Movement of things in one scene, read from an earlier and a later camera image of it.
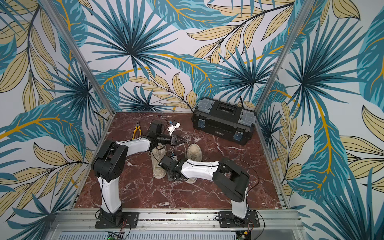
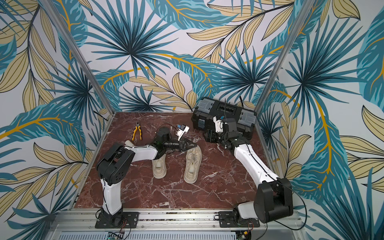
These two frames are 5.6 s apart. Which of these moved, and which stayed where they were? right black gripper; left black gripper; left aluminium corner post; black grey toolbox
Moved: left black gripper; right black gripper
Stayed: black grey toolbox; left aluminium corner post
